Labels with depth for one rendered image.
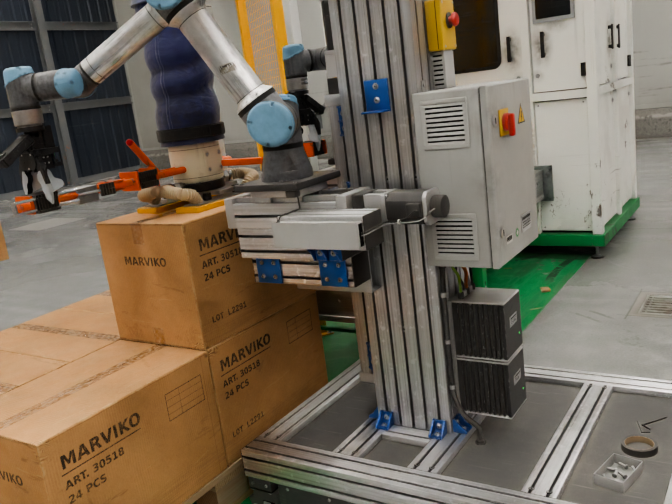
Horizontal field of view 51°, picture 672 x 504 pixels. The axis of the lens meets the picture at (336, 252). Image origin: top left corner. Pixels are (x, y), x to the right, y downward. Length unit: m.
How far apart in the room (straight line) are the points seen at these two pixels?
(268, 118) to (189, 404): 0.89
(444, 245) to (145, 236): 0.92
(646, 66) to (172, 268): 9.48
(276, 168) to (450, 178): 0.48
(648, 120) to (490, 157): 9.18
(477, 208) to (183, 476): 1.15
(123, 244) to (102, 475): 0.73
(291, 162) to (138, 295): 0.71
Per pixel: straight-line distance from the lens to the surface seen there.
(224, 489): 2.36
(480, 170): 1.82
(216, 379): 2.24
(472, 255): 1.88
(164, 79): 2.34
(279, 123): 1.80
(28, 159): 2.05
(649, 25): 11.04
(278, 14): 3.56
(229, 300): 2.24
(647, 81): 11.05
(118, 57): 2.07
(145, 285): 2.29
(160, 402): 2.08
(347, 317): 2.66
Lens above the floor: 1.28
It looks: 13 degrees down
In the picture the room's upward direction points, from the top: 7 degrees counter-clockwise
